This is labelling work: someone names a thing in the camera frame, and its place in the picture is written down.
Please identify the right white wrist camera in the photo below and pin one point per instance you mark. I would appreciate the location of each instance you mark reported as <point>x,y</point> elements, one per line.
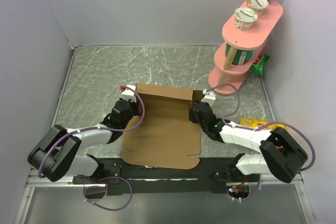
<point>209,97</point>

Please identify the green chip bag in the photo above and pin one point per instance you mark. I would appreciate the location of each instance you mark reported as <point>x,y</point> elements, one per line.
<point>258,66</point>

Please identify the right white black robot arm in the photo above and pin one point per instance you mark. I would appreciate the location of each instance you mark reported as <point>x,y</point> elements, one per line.
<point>278,153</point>

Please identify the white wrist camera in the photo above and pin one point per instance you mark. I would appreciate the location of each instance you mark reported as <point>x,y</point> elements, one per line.
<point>128,93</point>
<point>209,97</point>

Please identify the chobani yogurt cup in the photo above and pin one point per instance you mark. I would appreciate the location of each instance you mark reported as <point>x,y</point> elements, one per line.
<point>257,5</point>
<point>244,18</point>

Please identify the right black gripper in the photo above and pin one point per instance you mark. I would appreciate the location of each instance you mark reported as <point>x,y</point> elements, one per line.
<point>192,116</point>

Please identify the brown cardboard box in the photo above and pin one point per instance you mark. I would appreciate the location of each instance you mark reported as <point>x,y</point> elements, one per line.
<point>165,138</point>

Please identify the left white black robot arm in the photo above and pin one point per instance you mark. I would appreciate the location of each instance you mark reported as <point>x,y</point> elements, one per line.
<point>55,156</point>

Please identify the green can on shelf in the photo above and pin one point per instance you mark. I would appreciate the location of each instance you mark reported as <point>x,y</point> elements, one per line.
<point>242,56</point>

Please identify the middle Chobani yogurt cup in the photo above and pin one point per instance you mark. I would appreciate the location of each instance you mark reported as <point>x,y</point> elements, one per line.
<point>257,5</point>

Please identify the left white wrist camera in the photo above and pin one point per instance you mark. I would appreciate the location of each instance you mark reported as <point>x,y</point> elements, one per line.
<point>128,93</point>

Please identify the pink tiered wooden shelf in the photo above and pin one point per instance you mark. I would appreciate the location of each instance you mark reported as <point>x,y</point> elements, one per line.
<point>226,78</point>

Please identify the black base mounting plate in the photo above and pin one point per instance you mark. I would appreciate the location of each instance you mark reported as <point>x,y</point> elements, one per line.
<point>210,175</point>

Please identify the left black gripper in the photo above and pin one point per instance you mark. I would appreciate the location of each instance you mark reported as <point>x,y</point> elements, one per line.
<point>136,105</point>

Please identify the front Chobani yogurt cup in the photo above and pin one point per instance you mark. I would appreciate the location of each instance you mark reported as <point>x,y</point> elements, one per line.
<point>244,18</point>

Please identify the yellow chip bag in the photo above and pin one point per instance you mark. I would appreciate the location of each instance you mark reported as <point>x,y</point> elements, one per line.
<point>253,123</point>

